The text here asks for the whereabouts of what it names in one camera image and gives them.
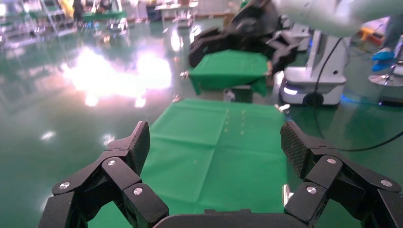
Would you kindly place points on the chrome round stool base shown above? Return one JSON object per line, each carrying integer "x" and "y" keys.
{"x": 385, "y": 80}

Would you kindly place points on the metal table clamp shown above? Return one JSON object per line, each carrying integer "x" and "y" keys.
{"x": 282, "y": 108}
{"x": 287, "y": 193}
{"x": 184, "y": 75}

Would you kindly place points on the long green covered table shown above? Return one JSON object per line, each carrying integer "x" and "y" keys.
{"x": 105, "y": 15}

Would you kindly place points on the blue shoe cover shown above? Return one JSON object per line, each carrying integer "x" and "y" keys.
{"x": 381, "y": 66}
{"x": 382, "y": 55}

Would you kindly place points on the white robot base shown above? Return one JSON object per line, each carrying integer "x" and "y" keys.
{"x": 314, "y": 78}

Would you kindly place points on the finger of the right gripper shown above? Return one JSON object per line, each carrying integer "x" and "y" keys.
{"x": 204, "y": 44}
{"x": 283, "y": 58}

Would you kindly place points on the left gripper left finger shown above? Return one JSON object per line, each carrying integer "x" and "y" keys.
{"x": 119, "y": 176}

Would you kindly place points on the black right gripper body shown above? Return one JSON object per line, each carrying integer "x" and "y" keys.
{"x": 252, "y": 28}

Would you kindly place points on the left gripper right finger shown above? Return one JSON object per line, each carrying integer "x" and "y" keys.
{"x": 324, "y": 173}

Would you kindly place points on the small green covered table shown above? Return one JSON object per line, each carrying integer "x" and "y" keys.
{"x": 226, "y": 69}

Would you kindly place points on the person leg in grey trousers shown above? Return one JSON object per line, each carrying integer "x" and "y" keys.
{"x": 393, "y": 31}

